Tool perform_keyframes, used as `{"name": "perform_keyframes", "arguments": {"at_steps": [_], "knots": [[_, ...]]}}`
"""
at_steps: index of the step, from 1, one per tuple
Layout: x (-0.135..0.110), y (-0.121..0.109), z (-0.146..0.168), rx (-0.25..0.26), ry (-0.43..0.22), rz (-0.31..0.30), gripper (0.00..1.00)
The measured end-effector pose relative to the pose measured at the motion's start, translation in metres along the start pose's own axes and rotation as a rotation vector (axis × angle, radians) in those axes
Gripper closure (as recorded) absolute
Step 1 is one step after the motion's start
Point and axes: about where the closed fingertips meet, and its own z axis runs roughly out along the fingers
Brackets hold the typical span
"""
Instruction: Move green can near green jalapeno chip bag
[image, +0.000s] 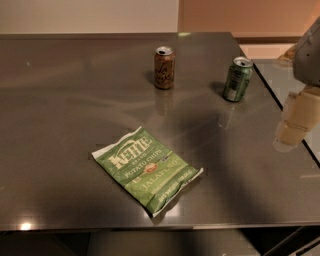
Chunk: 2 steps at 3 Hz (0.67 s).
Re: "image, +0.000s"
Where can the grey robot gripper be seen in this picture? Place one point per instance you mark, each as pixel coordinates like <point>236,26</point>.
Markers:
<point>308,60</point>

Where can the green soda can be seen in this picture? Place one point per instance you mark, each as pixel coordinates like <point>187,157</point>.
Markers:
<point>238,79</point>

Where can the brown soda can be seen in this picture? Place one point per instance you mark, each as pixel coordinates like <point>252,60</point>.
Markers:
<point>164,66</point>

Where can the green jalapeno chip bag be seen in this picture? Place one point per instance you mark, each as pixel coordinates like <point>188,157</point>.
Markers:
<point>148,170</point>

